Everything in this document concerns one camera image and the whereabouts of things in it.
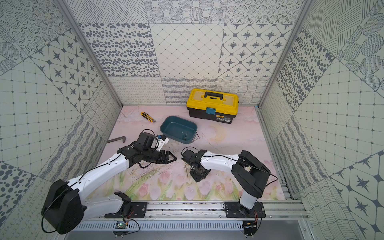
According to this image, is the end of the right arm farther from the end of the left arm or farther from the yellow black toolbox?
the yellow black toolbox

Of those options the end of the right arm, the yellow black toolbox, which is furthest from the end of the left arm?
the yellow black toolbox

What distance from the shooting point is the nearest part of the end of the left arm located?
63cm

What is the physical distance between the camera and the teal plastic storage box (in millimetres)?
1031

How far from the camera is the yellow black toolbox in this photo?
3.29 ft

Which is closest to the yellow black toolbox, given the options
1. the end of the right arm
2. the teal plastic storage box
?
the teal plastic storage box

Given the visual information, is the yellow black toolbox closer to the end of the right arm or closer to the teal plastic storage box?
the teal plastic storage box

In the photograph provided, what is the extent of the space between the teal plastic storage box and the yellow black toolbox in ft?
0.30

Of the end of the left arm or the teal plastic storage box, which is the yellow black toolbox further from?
the end of the left arm

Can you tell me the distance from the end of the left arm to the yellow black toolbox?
40 cm

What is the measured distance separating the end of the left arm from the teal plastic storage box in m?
0.27
